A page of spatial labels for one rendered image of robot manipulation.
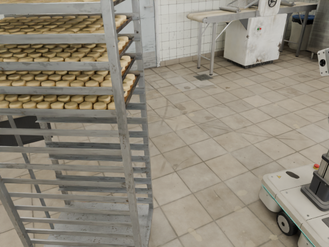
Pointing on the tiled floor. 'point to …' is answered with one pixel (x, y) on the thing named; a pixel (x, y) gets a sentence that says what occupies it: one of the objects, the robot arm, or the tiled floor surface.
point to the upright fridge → (319, 29)
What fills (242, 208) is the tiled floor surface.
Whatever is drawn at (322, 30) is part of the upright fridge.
